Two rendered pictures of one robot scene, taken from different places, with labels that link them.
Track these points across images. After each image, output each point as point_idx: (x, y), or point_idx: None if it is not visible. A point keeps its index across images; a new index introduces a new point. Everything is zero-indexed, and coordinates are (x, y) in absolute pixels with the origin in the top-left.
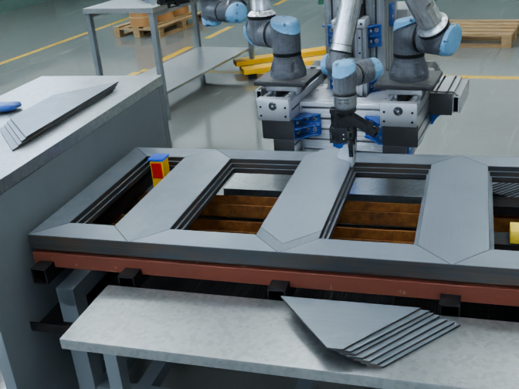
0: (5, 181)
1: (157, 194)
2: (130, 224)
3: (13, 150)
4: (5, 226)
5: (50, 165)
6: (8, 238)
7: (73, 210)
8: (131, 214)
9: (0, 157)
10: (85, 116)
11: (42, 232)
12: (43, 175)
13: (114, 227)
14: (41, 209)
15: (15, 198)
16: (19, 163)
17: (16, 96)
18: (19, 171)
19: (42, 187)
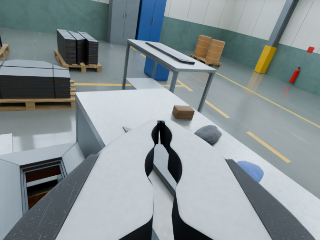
0: (84, 110)
1: (9, 217)
2: (4, 170)
3: (123, 127)
4: (81, 126)
5: (99, 146)
6: (81, 133)
7: (74, 167)
8: (14, 180)
9: (120, 121)
10: (154, 196)
11: (70, 144)
12: (95, 143)
13: (17, 164)
14: (91, 152)
15: (85, 125)
16: (95, 118)
17: (304, 205)
18: (88, 118)
19: (94, 146)
